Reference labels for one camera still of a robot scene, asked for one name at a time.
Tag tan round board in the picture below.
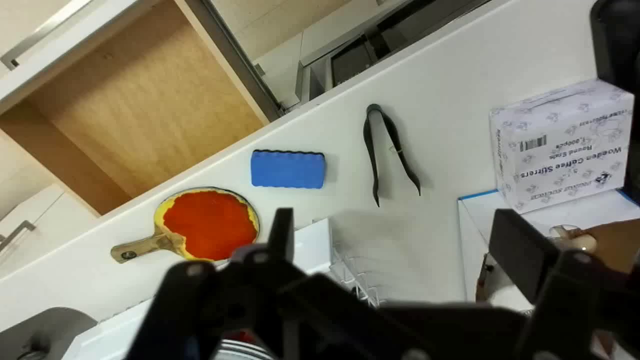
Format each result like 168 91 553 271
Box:
550 219 640 277

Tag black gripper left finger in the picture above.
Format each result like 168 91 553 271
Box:
141 206 315 360

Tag long silver drawer handle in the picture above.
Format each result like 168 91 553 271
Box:
0 0 94 72

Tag black built-in oven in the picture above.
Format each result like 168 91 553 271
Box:
295 0 495 105

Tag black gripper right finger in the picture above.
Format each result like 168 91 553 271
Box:
488 209 640 360

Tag black tongs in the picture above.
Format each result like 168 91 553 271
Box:
362 103 423 209

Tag white closed drawer front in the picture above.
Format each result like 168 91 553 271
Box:
0 182 101 282

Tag white dish rack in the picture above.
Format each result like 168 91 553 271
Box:
61 189 640 360

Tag red paddle wooden handle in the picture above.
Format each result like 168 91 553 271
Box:
108 187 262 266

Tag grey metal basin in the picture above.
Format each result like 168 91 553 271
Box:
0 307 100 360

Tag blue sponge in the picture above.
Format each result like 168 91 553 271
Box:
250 148 327 190

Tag open wooden drawer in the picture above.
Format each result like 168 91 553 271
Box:
0 0 284 219

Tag black countertop appliance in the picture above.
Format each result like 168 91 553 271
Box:
587 0 640 199

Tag short silver drawer handle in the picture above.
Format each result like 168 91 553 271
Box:
0 219 38 254

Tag white printed cardboard box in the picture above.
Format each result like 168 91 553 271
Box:
488 78 636 214

